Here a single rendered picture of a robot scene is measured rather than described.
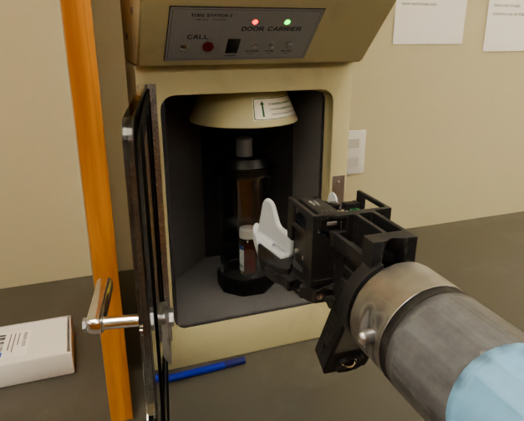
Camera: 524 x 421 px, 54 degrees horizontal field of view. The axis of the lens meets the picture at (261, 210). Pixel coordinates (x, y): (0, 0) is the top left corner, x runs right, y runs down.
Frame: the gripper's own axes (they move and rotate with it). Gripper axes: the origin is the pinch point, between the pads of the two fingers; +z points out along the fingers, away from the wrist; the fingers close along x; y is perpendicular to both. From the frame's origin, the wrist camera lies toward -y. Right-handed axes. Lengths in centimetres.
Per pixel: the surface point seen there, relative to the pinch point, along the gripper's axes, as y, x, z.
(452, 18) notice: 24, -72, 66
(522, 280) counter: -30, -68, 28
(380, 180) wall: -17, -55, 66
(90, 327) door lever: -4.6, 20.7, -5.2
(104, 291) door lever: -4.0, 19.2, 0.0
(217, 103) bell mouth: 10.2, 0.1, 27.6
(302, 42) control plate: 19.2, -8.7, 17.2
